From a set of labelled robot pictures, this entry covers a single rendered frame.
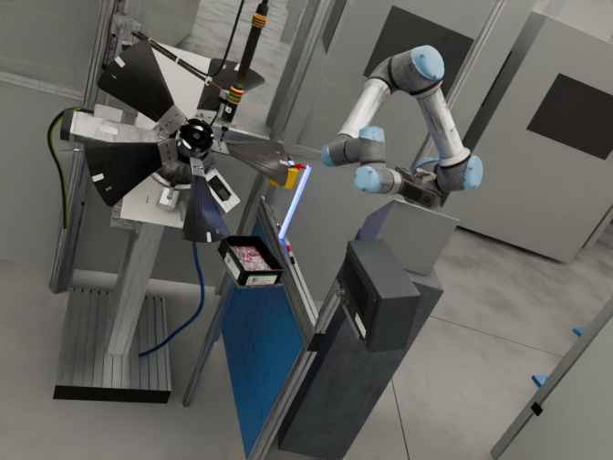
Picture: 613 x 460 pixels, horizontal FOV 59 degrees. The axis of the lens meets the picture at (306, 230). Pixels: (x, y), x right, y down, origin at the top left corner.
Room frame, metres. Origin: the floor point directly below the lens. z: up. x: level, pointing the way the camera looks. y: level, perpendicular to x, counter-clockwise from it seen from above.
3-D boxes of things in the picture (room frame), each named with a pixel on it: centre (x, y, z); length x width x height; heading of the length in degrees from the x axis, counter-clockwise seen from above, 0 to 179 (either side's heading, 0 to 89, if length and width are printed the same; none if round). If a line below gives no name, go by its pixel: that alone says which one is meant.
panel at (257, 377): (1.82, 0.03, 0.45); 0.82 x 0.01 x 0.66; 27
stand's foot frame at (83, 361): (1.87, 0.61, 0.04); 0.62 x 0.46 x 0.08; 27
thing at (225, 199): (1.80, 0.36, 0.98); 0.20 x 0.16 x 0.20; 27
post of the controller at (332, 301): (1.44, -0.16, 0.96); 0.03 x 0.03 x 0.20; 27
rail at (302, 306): (1.82, 0.03, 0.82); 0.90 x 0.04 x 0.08; 27
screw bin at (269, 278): (1.69, 0.15, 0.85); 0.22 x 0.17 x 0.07; 42
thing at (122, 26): (2.05, 0.95, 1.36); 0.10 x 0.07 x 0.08; 62
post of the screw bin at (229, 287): (1.73, 0.19, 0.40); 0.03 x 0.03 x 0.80; 42
